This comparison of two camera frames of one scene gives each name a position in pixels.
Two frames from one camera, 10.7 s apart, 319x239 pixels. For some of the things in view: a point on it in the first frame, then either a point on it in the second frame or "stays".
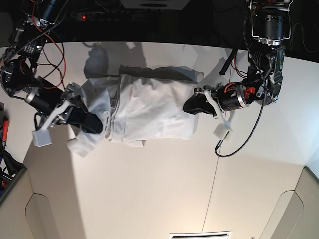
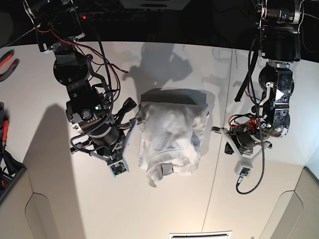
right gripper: (231, 95) to (245, 142)
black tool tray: (11, 170) stays
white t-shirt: (134, 104) to (171, 130)
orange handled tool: (5, 131) stays
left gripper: (57, 105) to (105, 138)
